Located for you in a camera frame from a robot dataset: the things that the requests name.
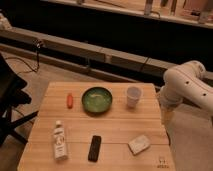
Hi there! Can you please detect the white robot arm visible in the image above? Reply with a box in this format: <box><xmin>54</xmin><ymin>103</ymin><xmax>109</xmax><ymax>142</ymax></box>
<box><xmin>157</xmin><ymin>60</ymin><xmax>213</xmax><ymax>125</ymax></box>

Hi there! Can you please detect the green ceramic bowl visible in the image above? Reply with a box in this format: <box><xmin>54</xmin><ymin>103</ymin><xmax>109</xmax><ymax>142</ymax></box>
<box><xmin>81</xmin><ymin>87</ymin><xmax>113</xmax><ymax>114</ymax></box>

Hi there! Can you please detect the clear bottle with white label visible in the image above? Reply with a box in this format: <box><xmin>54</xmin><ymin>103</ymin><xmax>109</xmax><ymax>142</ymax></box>
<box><xmin>53</xmin><ymin>120</ymin><xmax>68</xmax><ymax>160</ymax></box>

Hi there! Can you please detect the translucent plastic cup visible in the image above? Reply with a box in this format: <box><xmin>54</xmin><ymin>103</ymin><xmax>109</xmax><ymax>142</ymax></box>
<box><xmin>126</xmin><ymin>86</ymin><xmax>142</xmax><ymax>108</ymax></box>

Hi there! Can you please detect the small orange carrot toy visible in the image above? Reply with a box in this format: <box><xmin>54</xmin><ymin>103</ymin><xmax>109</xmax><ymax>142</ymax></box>
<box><xmin>67</xmin><ymin>93</ymin><xmax>73</xmax><ymax>109</ymax></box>

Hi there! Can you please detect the black remote control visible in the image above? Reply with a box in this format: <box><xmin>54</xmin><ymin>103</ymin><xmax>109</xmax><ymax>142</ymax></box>
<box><xmin>88</xmin><ymin>135</ymin><xmax>102</xmax><ymax>162</ymax></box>

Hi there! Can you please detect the white rectangular sponge block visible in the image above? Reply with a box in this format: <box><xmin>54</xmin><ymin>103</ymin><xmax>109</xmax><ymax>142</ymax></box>
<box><xmin>128</xmin><ymin>135</ymin><xmax>150</xmax><ymax>155</ymax></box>

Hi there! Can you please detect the black office chair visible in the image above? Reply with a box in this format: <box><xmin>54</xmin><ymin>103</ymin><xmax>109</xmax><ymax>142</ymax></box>
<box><xmin>0</xmin><ymin>53</ymin><xmax>38</xmax><ymax>147</ymax></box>

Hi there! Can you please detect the black cable on floor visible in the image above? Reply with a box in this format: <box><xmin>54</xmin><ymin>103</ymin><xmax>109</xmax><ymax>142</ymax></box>
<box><xmin>3</xmin><ymin>39</ymin><xmax>44</xmax><ymax>75</ymax></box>

